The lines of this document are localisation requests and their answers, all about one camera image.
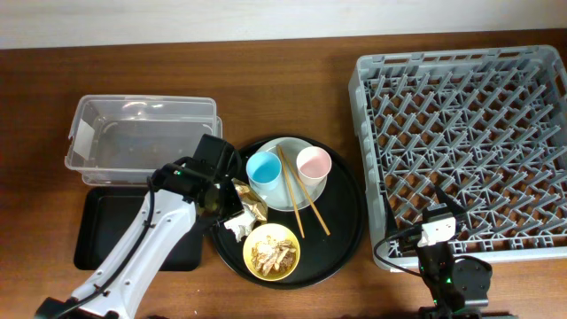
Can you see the grey dishwasher rack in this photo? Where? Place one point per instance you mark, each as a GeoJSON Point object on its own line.
{"type": "Point", "coordinates": [487, 125]}

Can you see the pink cup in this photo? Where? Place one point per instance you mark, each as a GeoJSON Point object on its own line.
{"type": "Point", "coordinates": [313, 164]}

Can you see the wooden chopstick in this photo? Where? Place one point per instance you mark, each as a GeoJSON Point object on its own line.
{"type": "Point", "coordinates": [310, 201]}
{"type": "Point", "coordinates": [289, 188]}

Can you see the food scraps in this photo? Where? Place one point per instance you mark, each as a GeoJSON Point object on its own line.
{"type": "Point", "coordinates": [273, 257]}

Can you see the light blue cup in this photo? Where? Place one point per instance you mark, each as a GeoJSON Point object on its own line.
{"type": "Point", "coordinates": [263, 170]}

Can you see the white round plate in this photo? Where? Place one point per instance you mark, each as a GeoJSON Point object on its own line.
{"type": "Point", "coordinates": [279, 198]}

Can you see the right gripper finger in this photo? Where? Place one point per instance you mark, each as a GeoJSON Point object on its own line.
{"type": "Point", "coordinates": [391, 227]}
{"type": "Point", "coordinates": [445, 202]}

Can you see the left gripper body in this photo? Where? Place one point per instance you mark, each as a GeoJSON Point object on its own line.
{"type": "Point", "coordinates": [229, 204]}

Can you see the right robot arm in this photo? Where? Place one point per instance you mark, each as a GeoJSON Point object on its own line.
{"type": "Point", "coordinates": [458, 284]}

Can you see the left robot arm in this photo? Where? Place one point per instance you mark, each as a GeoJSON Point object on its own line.
{"type": "Point", "coordinates": [186, 197]}

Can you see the round black serving tray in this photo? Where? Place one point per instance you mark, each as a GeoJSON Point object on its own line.
{"type": "Point", "coordinates": [341, 205]}

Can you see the black rectangular tray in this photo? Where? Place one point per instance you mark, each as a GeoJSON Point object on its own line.
{"type": "Point", "coordinates": [107, 214]}

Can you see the clear plastic waste bin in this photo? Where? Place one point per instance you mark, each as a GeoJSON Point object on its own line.
{"type": "Point", "coordinates": [119, 140]}

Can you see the white tissue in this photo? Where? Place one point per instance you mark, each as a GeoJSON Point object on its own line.
{"type": "Point", "coordinates": [242, 224]}

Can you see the yellow bowl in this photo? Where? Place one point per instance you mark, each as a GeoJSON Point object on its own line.
{"type": "Point", "coordinates": [276, 231]}

